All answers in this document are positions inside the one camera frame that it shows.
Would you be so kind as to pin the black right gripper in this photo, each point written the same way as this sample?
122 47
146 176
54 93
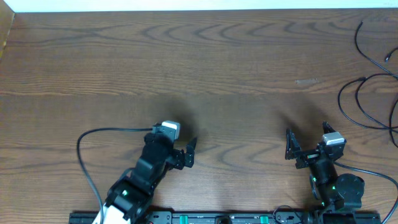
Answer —
293 152

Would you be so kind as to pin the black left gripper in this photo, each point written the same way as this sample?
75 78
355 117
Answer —
181 158

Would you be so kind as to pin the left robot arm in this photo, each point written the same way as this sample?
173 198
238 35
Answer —
130 196

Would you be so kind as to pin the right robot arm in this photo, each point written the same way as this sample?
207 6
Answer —
340 195

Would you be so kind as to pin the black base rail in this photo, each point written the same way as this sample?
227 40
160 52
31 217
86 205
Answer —
248 218

